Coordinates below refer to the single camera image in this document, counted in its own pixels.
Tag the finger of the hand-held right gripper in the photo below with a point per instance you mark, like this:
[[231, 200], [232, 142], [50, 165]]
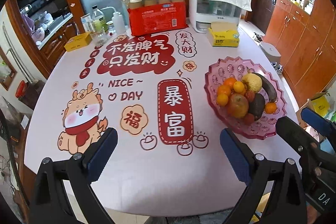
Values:
[[319, 123], [296, 136]]

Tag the glass bottle with green label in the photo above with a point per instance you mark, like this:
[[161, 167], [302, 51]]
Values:
[[98, 20]]

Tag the dark avocado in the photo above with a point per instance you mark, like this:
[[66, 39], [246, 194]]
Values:
[[256, 107]]

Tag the dark sneakers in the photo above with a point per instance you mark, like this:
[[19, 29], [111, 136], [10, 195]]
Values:
[[258, 36]]

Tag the cardboard box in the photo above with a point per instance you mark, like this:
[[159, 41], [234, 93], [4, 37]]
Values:
[[309, 106]]

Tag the white squeeze wash bottle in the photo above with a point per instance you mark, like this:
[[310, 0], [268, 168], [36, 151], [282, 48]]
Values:
[[118, 23]]

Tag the person's grey fleece top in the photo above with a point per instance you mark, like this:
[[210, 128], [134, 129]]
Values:
[[183, 218]]

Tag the yellow pear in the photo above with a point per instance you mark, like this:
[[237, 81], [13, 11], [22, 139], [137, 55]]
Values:
[[252, 82]]

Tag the red lychee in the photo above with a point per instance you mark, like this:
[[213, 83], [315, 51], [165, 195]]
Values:
[[250, 95], [249, 117]]

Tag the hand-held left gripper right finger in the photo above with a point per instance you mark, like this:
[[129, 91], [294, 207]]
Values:
[[235, 157]]

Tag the wooden kitchen cabinet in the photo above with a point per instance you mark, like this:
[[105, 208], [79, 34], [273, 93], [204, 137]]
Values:
[[55, 40]]

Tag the red apple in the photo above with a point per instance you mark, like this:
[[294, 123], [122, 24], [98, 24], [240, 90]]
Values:
[[237, 106]]

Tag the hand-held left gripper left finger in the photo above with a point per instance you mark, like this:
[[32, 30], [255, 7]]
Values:
[[102, 154]]

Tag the orange tangerine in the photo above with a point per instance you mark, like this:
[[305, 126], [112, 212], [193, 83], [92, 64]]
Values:
[[223, 90], [239, 87], [222, 99], [270, 108], [230, 82]]

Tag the pink plastic stool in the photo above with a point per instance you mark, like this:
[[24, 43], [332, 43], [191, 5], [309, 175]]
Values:
[[311, 132]]

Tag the flat yellow box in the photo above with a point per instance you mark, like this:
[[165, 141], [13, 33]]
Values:
[[78, 41]]

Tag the grey plastic stool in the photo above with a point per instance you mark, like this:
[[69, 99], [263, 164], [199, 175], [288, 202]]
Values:
[[270, 52]]

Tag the grey white sneakers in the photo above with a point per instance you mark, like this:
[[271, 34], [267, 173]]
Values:
[[277, 67]]

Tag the overripe brown banana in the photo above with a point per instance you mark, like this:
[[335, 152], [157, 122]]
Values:
[[267, 87]]

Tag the red pack of bottles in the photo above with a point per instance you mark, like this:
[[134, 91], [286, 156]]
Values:
[[157, 18]]

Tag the small glass jar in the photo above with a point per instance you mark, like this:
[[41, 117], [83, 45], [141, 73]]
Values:
[[110, 27]]

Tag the yellow tissue box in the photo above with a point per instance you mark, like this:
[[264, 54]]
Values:
[[224, 36]]

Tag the white and teal carton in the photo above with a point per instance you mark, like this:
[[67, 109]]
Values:
[[85, 22]]

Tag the pink plastic fruit bowl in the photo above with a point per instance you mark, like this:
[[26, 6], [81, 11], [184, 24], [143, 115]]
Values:
[[231, 66]]

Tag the yellow green bag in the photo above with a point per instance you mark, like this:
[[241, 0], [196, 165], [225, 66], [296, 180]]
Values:
[[321, 106]]

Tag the wooden wall cabinet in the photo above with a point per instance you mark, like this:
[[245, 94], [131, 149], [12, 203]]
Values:
[[307, 29]]

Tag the clear drinking glass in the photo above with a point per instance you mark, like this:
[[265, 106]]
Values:
[[101, 37]]

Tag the white countertop storage dispenser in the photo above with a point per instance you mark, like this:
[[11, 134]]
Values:
[[210, 14]]

